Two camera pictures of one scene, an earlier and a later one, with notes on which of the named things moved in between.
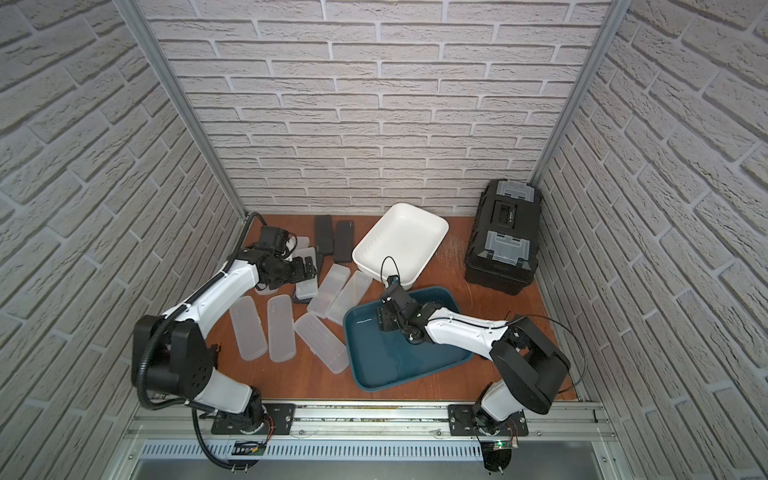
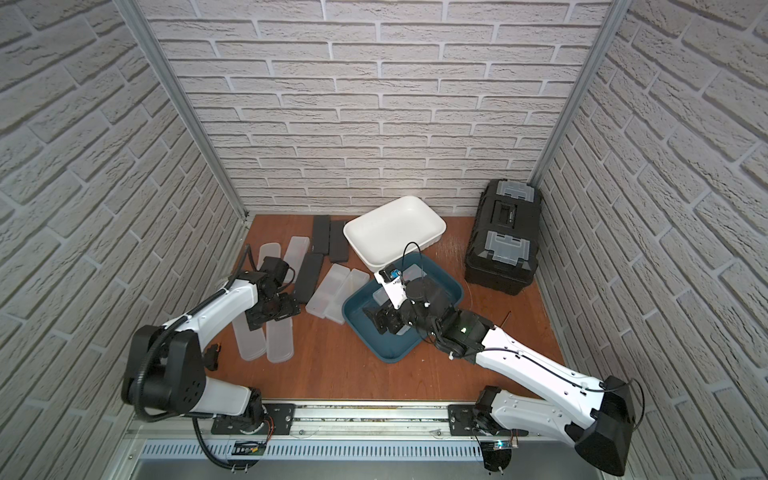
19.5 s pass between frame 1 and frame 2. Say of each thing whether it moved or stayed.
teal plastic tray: moved
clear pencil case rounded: moved
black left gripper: moved
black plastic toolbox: stayed
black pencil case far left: stayed
